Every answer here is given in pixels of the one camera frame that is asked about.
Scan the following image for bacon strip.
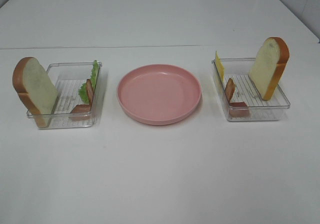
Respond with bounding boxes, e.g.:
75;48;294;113
224;78;251;118
69;79;94;122

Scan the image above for green lettuce leaf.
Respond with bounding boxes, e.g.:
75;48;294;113
78;60;100;104

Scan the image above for bread slice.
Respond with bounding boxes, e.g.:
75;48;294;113
249;37;290;101
12;57;58;128

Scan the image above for pink round plate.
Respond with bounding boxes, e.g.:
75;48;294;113
117;64;202;126

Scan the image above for yellow cheese slice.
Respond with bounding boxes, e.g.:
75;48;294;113
214;51;225;94

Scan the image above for right clear plastic container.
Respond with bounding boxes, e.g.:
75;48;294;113
212;57;291;122

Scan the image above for clear plastic container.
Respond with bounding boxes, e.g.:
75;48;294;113
26;61;105;129
212;57;291;122

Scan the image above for left clear plastic container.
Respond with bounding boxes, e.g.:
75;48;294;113
26;61;105;129

